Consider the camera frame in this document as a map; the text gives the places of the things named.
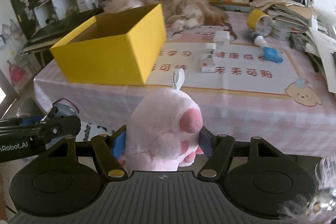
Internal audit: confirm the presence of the pink plush toy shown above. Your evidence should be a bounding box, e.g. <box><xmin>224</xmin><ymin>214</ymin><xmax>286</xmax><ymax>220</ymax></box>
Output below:
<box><xmin>119</xmin><ymin>69</ymin><xmax>203</xmax><ymax>173</ymax></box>

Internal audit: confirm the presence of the blue cloth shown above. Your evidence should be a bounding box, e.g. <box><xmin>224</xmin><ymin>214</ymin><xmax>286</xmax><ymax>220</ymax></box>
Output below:
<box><xmin>262</xmin><ymin>47</ymin><xmax>283</xmax><ymax>63</ymax></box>

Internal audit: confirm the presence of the large white charger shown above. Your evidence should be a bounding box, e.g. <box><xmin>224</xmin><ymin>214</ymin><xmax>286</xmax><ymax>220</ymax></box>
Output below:
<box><xmin>213</xmin><ymin>31</ymin><xmax>231</xmax><ymax>45</ymax></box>

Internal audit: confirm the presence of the small white red box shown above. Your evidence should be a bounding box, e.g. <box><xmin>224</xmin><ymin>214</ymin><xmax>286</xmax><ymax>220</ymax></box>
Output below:
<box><xmin>201</xmin><ymin>53</ymin><xmax>216</xmax><ymax>73</ymax></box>

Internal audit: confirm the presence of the pink cartoon table mat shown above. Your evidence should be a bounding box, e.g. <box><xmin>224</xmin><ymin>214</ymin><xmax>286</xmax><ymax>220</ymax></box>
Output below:
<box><xmin>146</xmin><ymin>12</ymin><xmax>322</xmax><ymax>107</ymax></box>

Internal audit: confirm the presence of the black piano keyboard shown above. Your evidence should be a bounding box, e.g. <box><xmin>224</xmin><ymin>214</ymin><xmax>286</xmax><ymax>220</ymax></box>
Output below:
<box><xmin>23</xmin><ymin>7</ymin><xmax>103</xmax><ymax>54</ymax></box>

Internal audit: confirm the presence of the small white charger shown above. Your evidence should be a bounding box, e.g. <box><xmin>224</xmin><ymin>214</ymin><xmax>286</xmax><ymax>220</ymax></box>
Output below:
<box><xmin>205</xmin><ymin>43</ymin><xmax>217</xmax><ymax>55</ymax></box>

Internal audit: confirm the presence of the yellow cardboard box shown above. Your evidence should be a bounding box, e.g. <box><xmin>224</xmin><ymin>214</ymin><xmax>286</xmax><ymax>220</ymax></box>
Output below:
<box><xmin>50</xmin><ymin>4</ymin><xmax>166</xmax><ymax>86</ymax></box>

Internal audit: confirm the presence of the white spray bottle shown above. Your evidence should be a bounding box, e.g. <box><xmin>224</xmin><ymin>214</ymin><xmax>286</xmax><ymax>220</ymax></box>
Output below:
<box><xmin>244</xmin><ymin>29</ymin><xmax>269</xmax><ymax>48</ymax></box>

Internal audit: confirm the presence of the yellow tape roll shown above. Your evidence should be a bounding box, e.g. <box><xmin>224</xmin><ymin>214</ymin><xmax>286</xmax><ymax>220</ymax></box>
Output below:
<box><xmin>247</xmin><ymin>10</ymin><xmax>274</xmax><ymax>37</ymax></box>

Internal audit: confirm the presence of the orange and white cat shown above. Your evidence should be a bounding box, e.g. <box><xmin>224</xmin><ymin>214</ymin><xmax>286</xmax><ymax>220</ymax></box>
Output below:
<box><xmin>104</xmin><ymin>0</ymin><xmax>229</xmax><ymax>32</ymax></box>

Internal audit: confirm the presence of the stack of notebooks and papers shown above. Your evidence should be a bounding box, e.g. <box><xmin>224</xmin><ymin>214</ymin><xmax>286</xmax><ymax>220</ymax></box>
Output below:
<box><xmin>249</xmin><ymin>0</ymin><xmax>335</xmax><ymax>93</ymax></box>

